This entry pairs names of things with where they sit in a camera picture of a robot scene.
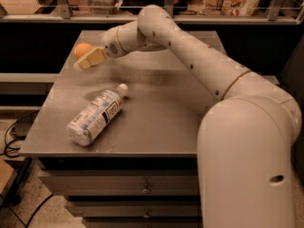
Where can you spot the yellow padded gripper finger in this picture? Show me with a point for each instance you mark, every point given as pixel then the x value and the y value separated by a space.
pixel 95 56

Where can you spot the orange fruit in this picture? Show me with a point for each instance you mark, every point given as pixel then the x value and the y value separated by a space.
pixel 82 49

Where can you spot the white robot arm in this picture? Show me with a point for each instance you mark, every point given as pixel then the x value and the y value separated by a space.
pixel 244 140

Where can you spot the clear plastic water bottle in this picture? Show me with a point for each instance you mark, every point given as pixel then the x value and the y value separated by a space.
pixel 92 120

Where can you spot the round top drawer knob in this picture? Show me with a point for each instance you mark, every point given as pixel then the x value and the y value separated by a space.
pixel 146 189

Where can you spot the round drawer knob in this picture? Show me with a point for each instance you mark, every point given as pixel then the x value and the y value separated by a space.
pixel 146 189
pixel 147 214

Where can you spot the metal railing frame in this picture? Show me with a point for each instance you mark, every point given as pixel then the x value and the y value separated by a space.
pixel 283 12

